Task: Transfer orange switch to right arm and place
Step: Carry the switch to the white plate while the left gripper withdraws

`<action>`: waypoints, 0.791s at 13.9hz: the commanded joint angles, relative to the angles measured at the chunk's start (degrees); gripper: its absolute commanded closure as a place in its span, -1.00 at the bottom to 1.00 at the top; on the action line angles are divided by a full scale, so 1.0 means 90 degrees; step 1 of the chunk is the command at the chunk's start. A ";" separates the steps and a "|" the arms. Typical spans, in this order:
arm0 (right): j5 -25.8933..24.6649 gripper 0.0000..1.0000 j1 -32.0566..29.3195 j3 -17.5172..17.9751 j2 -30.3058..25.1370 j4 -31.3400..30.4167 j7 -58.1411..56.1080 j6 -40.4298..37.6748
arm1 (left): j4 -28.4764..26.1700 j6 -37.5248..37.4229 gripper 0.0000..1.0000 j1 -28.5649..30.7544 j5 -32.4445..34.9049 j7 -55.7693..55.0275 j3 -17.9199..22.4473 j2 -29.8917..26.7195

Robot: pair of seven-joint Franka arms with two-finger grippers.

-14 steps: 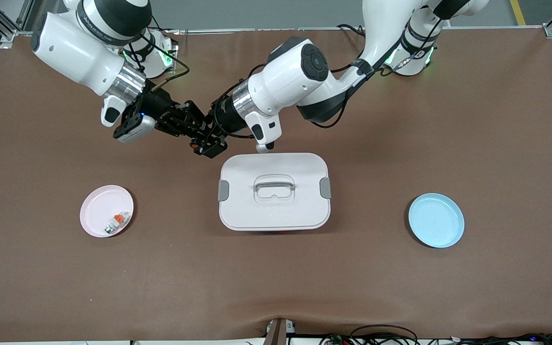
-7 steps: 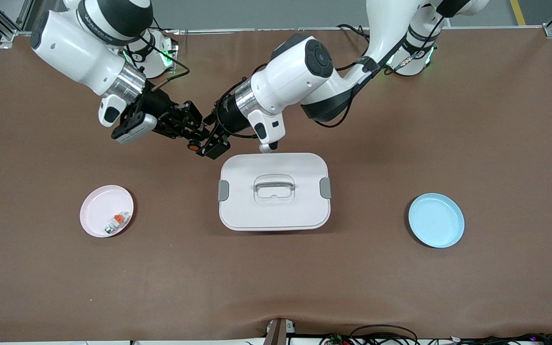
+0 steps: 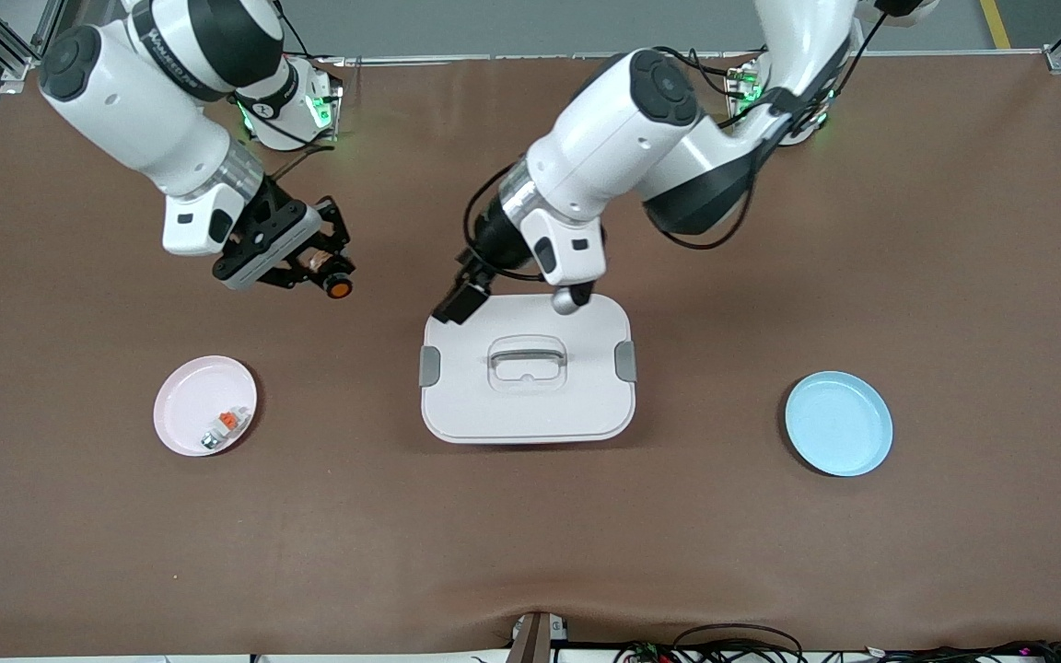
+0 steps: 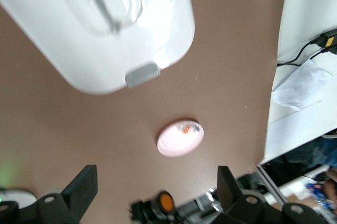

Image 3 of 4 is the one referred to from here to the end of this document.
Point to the metal table edge bracket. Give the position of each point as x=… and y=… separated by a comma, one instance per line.
x=535, y=640

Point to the brown table cover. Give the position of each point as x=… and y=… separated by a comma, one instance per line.
x=530, y=552

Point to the light blue round plate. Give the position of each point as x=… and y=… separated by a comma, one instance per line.
x=839, y=424

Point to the pale pink round plate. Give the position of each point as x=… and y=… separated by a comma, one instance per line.
x=190, y=396

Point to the grey box latch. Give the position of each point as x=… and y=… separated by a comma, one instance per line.
x=625, y=361
x=429, y=366

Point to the small white orange switch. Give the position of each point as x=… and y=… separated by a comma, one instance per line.
x=228, y=422

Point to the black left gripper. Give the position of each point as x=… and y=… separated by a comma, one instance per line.
x=496, y=241

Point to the orange black push-button switch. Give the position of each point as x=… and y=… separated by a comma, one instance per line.
x=339, y=286

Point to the aluminium table edge rail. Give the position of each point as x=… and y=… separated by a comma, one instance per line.
x=457, y=57

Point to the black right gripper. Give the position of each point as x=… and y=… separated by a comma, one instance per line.
x=278, y=211

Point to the white lidded storage box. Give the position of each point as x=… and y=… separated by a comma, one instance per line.
x=530, y=414

